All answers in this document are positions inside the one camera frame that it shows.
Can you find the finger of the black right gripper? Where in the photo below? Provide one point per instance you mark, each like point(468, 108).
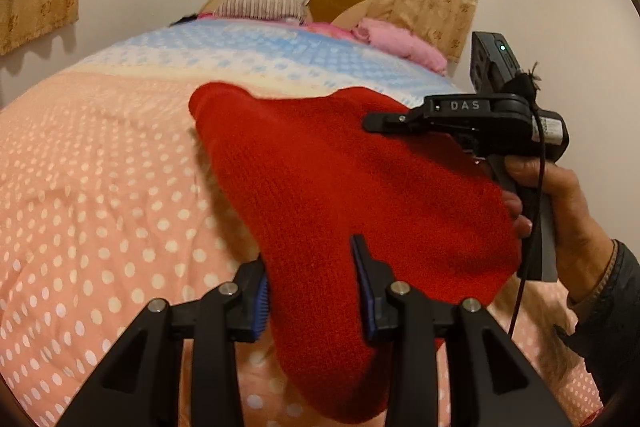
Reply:
point(415, 122)

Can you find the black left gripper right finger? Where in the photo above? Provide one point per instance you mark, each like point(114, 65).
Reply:
point(490, 382)

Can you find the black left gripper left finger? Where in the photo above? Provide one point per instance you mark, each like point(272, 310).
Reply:
point(172, 354)

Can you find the red knitted sweater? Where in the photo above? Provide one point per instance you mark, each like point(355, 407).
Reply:
point(304, 177)

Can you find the dark jacket sleeve forearm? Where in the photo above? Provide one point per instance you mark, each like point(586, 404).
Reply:
point(606, 335)

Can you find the person's right hand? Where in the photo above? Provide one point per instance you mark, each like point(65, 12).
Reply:
point(583, 249)

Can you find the pink folded blanket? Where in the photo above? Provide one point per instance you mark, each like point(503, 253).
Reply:
point(401, 43)

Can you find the pink blue dotted bedspread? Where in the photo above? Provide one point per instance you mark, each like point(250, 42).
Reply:
point(107, 202)

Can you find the striped pillow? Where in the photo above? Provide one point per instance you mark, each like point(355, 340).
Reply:
point(263, 9)

